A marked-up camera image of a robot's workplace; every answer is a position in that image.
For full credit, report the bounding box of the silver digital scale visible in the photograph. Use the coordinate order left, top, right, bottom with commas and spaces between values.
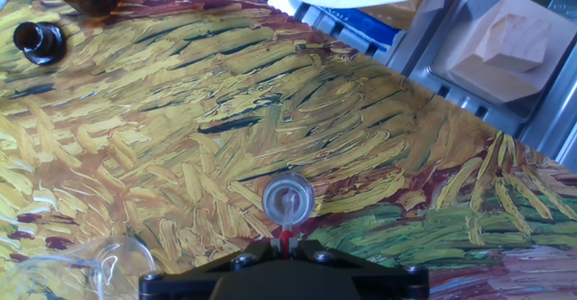
387, 0, 577, 137

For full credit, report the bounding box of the empty clear glass beaker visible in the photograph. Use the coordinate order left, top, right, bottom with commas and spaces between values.
0, 235, 157, 300

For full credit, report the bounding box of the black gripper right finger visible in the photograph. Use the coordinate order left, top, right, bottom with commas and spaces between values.
287, 238, 430, 300

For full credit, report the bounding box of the blue plastic packet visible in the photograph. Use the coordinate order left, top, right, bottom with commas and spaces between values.
322, 5, 402, 51

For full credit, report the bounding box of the large cardboard box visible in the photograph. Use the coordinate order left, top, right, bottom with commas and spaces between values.
448, 0, 577, 105

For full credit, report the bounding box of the small amber glass bottle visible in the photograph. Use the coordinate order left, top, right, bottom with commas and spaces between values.
12, 21, 67, 66

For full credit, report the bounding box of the small clear glass bottle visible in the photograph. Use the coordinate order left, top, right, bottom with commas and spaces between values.
261, 172, 316, 228

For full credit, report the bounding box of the Van Gogh print tablecloth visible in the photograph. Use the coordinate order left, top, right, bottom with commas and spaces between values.
0, 0, 577, 300

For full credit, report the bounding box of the red bulb glass dropper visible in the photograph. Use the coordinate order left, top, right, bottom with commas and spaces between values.
278, 191, 295, 260

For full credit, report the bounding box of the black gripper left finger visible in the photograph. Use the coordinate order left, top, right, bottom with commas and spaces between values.
138, 238, 285, 300

